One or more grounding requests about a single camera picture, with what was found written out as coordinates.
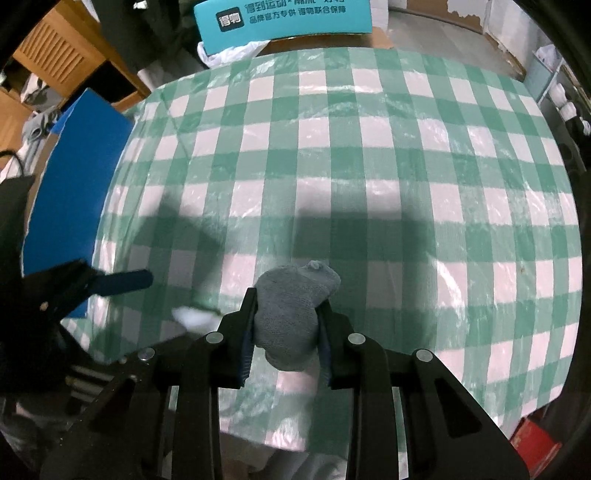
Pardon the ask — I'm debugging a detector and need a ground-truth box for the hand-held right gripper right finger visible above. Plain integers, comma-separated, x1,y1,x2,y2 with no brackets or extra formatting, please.
320,299,530,480

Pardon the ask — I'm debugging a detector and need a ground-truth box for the green checked tablecloth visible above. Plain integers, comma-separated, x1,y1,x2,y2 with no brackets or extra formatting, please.
62,46,584,454

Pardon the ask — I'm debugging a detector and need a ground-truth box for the black cable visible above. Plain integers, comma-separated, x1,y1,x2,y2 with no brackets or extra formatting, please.
0,150,29,177

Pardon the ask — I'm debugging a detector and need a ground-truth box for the grey sock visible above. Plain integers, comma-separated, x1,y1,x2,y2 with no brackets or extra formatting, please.
254,261,343,373

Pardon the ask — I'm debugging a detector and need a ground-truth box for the olive hanging jacket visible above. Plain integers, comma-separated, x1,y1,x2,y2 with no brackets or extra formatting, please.
92,0,205,75

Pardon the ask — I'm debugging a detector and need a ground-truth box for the brown cardboard box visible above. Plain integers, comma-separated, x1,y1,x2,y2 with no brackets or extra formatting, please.
257,27,396,54

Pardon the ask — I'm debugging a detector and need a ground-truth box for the wooden wardrobe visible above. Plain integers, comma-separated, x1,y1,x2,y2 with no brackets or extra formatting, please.
0,0,154,136

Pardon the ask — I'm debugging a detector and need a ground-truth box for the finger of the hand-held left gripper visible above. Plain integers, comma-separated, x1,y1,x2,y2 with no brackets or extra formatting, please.
91,270,155,297

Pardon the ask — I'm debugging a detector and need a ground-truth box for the teal printed box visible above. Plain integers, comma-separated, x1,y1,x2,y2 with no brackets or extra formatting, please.
193,0,374,54

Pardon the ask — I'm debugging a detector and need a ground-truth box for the white plastic bag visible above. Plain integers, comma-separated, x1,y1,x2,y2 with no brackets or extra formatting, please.
198,39,271,70

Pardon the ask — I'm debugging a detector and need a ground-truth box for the blue-sided cardboard box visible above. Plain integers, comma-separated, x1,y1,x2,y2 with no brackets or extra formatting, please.
21,88,136,320

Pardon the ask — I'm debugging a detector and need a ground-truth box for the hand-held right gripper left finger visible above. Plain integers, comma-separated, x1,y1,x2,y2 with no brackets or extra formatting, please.
44,287,258,480

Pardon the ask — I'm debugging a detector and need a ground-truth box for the red box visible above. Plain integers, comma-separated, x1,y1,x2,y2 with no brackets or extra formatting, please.
508,415,563,468

